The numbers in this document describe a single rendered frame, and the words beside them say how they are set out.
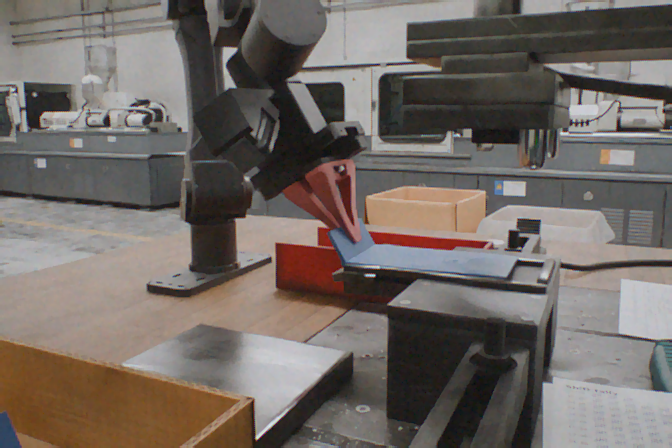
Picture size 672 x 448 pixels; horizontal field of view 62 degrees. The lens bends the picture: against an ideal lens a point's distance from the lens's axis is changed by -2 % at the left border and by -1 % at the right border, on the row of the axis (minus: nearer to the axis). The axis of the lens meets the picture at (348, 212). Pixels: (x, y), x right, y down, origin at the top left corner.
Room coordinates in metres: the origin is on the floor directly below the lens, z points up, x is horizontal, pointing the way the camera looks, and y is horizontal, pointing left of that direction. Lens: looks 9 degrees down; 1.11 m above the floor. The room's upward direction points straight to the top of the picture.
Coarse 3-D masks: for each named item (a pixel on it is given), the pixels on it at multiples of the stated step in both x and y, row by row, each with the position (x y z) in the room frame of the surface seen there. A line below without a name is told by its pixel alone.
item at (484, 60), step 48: (480, 0) 0.43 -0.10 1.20; (432, 48) 0.42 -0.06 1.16; (480, 48) 0.41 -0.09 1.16; (528, 48) 0.39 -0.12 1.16; (576, 48) 0.38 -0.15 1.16; (624, 48) 0.37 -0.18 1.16; (432, 96) 0.39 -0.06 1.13; (480, 96) 0.37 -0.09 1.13; (528, 96) 0.36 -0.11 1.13; (480, 144) 0.45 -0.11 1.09; (528, 144) 0.38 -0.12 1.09
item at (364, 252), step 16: (336, 240) 0.48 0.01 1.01; (368, 240) 0.53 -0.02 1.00; (352, 256) 0.49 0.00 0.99; (368, 256) 0.49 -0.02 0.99; (384, 256) 0.49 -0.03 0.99; (400, 256) 0.49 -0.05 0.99; (416, 256) 0.49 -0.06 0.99; (432, 256) 0.48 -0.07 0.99; (448, 256) 0.48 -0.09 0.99; (464, 256) 0.48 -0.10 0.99; (480, 256) 0.48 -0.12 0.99; (496, 256) 0.48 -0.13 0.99; (512, 256) 0.48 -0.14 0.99; (448, 272) 0.44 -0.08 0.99; (464, 272) 0.43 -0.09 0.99; (480, 272) 0.43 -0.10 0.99; (496, 272) 0.43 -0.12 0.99
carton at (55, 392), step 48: (0, 336) 0.35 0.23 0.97; (0, 384) 0.35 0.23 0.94; (48, 384) 0.33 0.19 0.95; (96, 384) 0.31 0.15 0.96; (144, 384) 0.29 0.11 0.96; (192, 384) 0.28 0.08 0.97; (48, 432) 0.33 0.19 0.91; (96, 432) 0.31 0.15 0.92; (144, 432) 0.29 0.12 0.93; (192, 432) 0.28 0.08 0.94; (240, 432) 0.26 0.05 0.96
